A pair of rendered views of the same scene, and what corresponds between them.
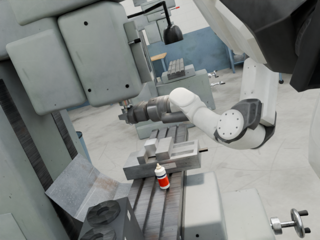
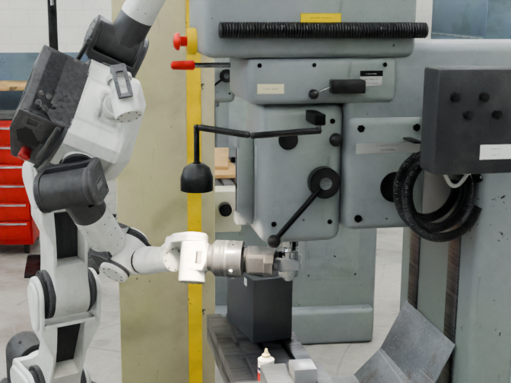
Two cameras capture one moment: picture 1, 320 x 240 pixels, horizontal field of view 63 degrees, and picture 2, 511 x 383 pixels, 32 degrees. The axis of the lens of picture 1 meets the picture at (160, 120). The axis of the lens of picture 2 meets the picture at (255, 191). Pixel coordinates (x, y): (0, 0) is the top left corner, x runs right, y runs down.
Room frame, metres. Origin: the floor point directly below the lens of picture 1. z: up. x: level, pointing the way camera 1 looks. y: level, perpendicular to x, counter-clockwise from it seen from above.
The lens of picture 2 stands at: (2.79, -0.80, 1.85)
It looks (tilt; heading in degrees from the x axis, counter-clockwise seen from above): 12 degrees down; 156
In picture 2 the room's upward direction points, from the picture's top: straight up
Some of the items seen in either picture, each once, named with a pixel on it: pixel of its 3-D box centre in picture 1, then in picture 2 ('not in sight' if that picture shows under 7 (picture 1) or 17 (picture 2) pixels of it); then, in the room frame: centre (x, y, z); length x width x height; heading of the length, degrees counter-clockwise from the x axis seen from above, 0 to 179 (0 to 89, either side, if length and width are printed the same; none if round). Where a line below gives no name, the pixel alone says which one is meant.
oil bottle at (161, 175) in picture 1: (161, 175); (265, 368); (0.95, 0.06, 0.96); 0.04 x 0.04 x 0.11
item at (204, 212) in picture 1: (164, 212); not in sight; (0.97, 0.11, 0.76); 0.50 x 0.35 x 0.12; 77
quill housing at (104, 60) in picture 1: (107, 55); (292, 166); (0.97, 0.11, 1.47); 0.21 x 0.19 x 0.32; 167
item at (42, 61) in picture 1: (60, 68); (369, 164); (1.02, 0.29, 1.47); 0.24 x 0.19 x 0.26; 167
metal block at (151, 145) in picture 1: (152, 147); (302, 376); (1.12, 0.07, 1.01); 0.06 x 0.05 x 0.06; 165
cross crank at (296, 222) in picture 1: (288, 224); not in sight; (0.86, -0.38, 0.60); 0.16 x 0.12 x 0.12; 77
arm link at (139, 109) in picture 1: (149, 111); (250, 261); (0.93, 0.03, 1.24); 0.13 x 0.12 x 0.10; 149
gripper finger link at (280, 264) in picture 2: not in sight; (287, 265); (1.00, 0.09, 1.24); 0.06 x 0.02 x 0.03; 59
